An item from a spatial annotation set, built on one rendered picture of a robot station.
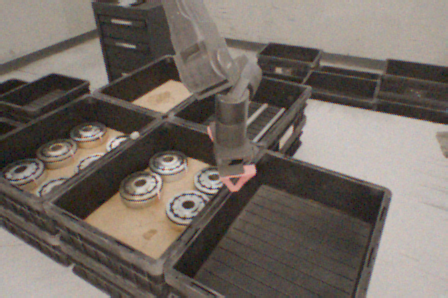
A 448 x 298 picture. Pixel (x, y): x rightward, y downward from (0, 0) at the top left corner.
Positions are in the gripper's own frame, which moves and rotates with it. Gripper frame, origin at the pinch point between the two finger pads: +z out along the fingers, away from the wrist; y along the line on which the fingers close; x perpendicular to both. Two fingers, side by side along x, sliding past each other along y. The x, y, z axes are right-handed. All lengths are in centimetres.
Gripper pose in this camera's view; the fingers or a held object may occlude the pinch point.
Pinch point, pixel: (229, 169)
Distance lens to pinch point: 70.2
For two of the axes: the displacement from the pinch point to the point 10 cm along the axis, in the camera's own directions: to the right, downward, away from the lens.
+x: -9.8, 1.3, -1.4
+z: -0.1, 7.0, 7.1
